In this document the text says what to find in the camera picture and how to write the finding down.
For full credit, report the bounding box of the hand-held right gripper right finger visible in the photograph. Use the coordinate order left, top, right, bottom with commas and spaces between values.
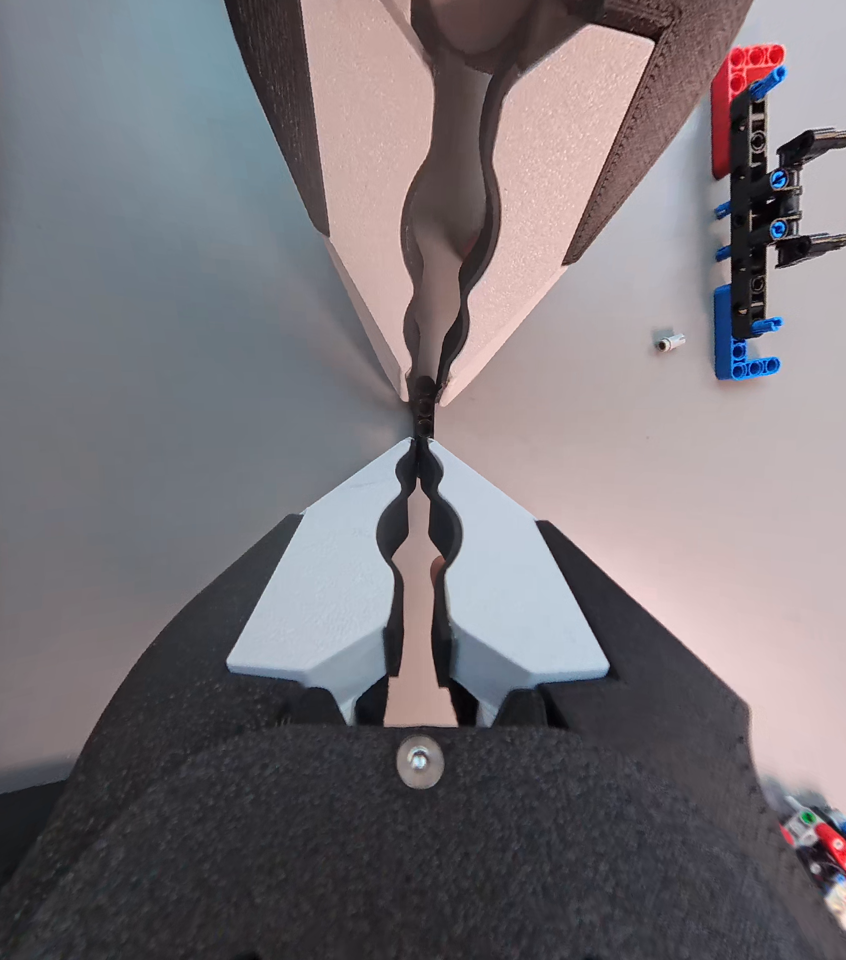
423, 437, 611, 727

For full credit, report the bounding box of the blue white toy race car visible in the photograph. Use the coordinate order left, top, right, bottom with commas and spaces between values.
764, 780, 846, 950

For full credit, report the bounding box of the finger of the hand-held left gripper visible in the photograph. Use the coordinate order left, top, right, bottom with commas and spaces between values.
432, 21, 656, 408
301, 0, 439, 402

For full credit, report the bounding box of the black blue red toy assembly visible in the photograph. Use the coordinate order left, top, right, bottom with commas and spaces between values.
711, 43, 846, 382

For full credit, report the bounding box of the black toy beam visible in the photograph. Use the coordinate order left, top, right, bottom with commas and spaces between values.
409, 375, 440, 444

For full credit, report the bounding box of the grey desk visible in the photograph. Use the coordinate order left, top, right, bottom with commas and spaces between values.
0, 0, 846, 960

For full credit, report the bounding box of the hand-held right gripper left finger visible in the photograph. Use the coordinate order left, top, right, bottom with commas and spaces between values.
225, 437, 420, 727

